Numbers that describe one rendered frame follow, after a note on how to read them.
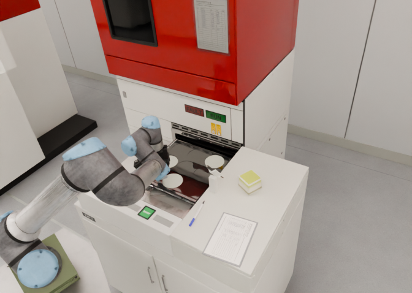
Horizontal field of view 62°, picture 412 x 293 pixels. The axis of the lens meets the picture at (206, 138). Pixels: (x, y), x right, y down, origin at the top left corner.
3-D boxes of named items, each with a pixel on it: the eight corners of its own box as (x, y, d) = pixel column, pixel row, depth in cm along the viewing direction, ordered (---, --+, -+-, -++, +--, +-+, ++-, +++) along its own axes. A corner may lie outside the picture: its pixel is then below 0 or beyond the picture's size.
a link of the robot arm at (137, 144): (141, 160, 134) (159, 145, 141) (122, 138, 133) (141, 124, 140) (134, 166, 140) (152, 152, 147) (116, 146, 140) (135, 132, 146)
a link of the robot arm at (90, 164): (2, 274, 110) (114, 176, 94) (-29, 239, 109) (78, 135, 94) (28, 254, 121) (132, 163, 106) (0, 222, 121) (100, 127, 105)
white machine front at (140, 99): (130, 125, 220) (117, 68, 196) (244, 163, 183) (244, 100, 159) (127, 128, 218) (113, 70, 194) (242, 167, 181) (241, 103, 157)
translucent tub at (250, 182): (251, 179, 153) (251, 168, 149) (262, 189, 148) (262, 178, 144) (238, 186, 150) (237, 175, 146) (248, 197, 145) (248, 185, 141)
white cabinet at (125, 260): (169, 222, 259) (152, 136, 210) (292, 281, 215) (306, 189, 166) (110, 293, 217) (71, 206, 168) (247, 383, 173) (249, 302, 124)
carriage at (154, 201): (133, 191, 168) (132, 187, 166) (195, 219, 151) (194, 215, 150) (122, 202, 163) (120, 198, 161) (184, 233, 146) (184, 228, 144)
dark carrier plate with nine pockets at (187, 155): (177, 140, 192) (177, 139, 191) (231, 159, 176) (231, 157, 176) (137, 178, 169) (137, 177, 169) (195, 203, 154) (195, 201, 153)
